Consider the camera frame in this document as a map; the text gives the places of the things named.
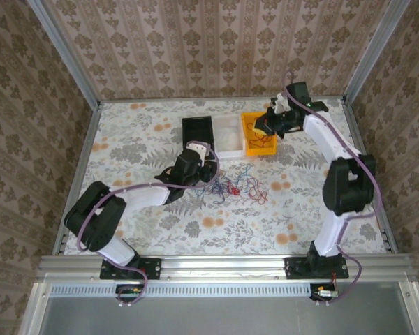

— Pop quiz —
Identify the aluminium frame post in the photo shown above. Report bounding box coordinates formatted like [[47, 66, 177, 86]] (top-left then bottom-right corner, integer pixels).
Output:
[[26, 0, 103, 110], [341, 0, 413, 105]]

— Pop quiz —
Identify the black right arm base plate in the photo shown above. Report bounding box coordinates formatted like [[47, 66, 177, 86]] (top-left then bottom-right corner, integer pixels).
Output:
[[284, 256, 350, 280]]

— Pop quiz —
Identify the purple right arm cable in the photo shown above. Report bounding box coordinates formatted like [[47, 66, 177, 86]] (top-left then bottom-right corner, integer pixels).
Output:
[[284, 71, 384, 308]]

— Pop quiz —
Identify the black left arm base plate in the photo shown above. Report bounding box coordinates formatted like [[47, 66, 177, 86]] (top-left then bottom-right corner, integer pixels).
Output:
[[100, 257, 161, 281]]

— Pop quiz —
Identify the aluminium table side rail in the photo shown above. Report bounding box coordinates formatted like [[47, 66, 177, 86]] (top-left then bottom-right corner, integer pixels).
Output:
[[341, 99, 399, 253], [53, 103, 103, 256]]

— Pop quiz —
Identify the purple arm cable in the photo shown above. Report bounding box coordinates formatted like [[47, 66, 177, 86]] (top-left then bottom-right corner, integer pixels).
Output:
[[284, 71, 384, 308], [77, 140, 221, 308]]

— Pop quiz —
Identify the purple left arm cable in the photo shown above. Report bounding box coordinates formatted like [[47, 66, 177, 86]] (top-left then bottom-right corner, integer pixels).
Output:
[[77, 140, 221, 308]]

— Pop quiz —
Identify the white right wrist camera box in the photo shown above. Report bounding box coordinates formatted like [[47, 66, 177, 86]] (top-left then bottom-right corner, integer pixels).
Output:
[[270, 91, 291, 114]]

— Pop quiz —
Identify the small black electronics box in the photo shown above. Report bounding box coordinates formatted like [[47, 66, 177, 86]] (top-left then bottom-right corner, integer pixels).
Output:
[[309, 283, 339, 302], [115, 284, 145, 304]]

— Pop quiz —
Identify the black plastic bin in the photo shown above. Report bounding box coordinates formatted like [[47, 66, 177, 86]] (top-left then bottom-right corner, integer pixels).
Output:
[[181, 117, 216, 151]]

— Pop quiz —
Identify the white translucent plastic bin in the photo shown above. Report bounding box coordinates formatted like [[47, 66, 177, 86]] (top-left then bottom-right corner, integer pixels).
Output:
[[212, 114, 247, 160]]

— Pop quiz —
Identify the aluminium lower frame rail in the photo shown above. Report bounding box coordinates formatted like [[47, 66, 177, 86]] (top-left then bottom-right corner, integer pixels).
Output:
[[397, 281, 419, 335], [19, 282, 53, 335]]

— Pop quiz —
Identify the yellow plastic bin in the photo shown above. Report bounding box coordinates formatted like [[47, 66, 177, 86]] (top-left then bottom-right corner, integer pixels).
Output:
[[240, 111, 278, 157]]

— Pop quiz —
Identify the grey metal panel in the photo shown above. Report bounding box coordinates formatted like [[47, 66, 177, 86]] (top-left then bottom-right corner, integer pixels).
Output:
[[38, 296, 418, 335]]

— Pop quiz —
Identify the grey slotted cable duct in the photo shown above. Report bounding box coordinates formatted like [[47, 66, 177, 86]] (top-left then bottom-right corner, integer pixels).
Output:
[[50, 283, 314, 298]]

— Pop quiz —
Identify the aluminium table end rail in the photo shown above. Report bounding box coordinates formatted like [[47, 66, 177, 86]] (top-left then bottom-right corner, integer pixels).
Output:
[[98, 96, 346, 104]]

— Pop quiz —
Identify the wide aluminium mounting rail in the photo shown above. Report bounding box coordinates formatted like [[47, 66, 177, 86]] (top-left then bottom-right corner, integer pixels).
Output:
[[38, 254, 413, 280]]

